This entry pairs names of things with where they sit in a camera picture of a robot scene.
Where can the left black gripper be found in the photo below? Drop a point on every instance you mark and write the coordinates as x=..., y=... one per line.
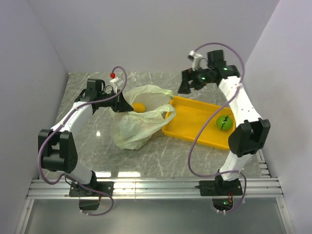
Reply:
x=121, y=105

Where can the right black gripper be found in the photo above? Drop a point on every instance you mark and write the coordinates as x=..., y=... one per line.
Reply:
x=187, y=75

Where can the fake yellow lemon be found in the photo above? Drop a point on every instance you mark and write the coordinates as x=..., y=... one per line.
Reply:
x=139, y=107

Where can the pale green plastic bag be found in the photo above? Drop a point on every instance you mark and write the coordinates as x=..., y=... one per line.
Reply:
x=131, y=130

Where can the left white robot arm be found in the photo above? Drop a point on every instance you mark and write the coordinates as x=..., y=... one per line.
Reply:
x=57, y=149

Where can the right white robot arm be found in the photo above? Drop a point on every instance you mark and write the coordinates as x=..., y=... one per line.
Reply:
x=251, y=129

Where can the fake green watermelon ball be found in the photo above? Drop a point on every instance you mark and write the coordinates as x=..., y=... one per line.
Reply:
x=224, y=122

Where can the yellow plastic tray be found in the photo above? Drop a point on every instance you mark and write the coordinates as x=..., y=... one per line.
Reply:
x=190, y=117

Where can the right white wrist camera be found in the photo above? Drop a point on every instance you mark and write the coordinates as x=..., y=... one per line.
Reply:
x=196, y=59

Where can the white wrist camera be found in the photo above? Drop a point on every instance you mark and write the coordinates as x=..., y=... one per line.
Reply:
x=116, y=83
x=196, y=59

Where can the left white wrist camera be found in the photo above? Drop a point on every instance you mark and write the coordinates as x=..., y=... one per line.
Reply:
x=116, y=83

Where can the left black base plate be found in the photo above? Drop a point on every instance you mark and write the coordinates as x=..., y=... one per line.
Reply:
x=77, y=191

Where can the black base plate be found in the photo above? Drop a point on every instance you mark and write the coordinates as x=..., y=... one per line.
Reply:
x=223, y=188
x=77, y=191

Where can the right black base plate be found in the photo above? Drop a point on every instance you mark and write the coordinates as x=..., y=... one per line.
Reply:
x=223, y=188

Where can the aluminium mounting rail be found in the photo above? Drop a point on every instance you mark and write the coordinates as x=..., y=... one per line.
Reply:
x=156, y=188

